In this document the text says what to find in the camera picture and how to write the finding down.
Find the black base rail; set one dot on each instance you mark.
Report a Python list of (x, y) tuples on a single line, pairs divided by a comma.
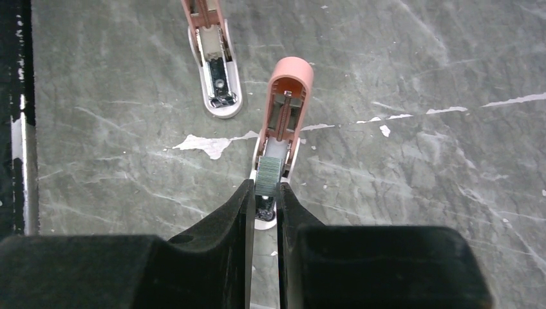
[(19, 171)]

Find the small grey staple strip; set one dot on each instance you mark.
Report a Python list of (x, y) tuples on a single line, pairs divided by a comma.
[(268, 175)]

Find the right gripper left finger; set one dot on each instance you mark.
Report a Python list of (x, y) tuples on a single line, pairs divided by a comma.
[(206, 266)]

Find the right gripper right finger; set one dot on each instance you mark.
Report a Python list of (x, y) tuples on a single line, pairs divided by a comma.
[(373, 266)]

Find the pink stapler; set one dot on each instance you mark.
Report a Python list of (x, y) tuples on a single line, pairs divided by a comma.
[(288, 97), (212, 49)]

